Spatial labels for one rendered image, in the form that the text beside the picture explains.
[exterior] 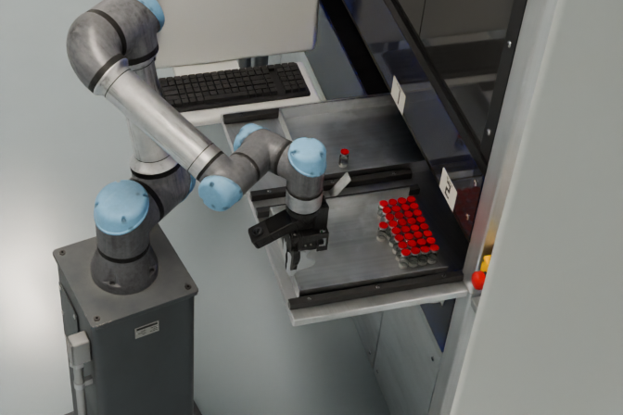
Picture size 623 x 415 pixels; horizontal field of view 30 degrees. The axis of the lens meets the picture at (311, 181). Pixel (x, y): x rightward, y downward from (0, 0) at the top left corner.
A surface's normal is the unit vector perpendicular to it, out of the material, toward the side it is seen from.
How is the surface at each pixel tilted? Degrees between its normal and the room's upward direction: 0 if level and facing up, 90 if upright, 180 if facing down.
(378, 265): 0
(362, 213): 0
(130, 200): 8
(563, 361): 90
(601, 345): 90
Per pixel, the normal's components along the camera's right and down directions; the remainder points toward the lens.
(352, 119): 0.07, -0.73
